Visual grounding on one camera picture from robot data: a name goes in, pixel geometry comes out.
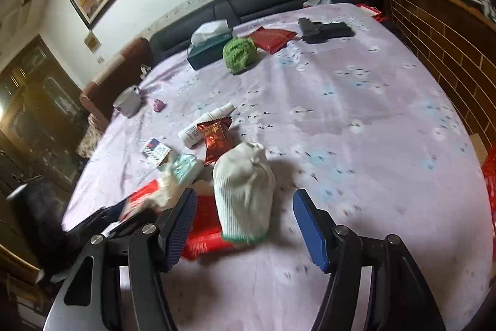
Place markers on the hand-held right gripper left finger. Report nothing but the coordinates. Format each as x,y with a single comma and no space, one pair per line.
180,226

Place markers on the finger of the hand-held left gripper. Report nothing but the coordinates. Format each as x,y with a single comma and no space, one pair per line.
99,218

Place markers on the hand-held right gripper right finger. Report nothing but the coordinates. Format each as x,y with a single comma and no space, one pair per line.
310,230

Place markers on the white wrapper with red label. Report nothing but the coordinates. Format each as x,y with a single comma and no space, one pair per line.
151,197

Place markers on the white knitted sock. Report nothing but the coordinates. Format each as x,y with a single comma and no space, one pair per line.
244,191

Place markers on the small white bottle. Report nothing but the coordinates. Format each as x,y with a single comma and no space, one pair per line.
197,127

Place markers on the red plastic bag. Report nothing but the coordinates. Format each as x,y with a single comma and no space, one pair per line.
205,234

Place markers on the green white wipes packet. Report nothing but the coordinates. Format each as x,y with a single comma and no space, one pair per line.
188,168

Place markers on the small blue white medicine box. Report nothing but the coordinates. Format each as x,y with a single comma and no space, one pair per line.
155,151

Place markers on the floral cushion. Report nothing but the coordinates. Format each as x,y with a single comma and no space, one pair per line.
88,139

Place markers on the red snack wrapper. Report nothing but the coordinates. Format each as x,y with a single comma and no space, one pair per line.
215,139

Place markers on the dark wooden cabinet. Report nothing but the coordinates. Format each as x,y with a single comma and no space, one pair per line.
35,114

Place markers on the pink crumpled paper ball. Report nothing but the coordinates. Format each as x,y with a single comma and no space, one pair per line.
159,105

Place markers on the brown armchair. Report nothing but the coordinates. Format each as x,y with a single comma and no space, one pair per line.
112,83

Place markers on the dark green tissue box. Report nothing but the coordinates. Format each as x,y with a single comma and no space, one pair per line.
207,48

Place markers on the green towel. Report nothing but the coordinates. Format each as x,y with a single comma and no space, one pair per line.
240,55

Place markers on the flat red packet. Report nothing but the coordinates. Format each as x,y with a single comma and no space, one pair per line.
271,38

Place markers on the black toy gun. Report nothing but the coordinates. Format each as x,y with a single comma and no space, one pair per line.
325,30

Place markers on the red paper bag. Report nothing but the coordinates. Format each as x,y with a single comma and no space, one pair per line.
374,12

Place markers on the wooden sideboard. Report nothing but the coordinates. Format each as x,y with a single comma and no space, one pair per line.
445,44

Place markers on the yellow wall plaque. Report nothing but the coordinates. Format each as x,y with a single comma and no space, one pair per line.
92,42

